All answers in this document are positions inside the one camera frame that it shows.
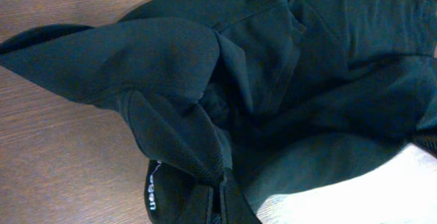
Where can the black t-shirt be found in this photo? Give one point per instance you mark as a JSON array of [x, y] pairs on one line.
[[233, 101]]

